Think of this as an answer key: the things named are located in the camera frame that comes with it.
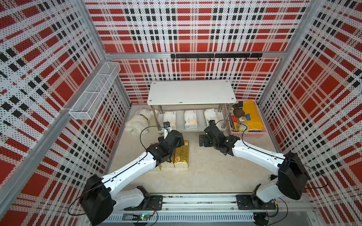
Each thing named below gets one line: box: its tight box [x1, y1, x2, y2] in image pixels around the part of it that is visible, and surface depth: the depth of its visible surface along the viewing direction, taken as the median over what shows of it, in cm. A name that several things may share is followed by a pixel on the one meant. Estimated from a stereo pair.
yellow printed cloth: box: [231, 99, 264, 131], surface depth 104 cm
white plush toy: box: [124, 107, 160, 134], surface depth 104 cm
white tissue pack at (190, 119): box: [183, 109, 198, 130], surface depth 99 cm
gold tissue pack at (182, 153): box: [170, 139, 190, 164], surface depth 87 cm
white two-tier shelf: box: [147, 79, 237, 131], surface depth 100 cm
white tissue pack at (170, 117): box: [163, 111, 177, 130], surface depth 100 cm
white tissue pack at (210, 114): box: [203, 108, 218, 127], surface depth 103 cm
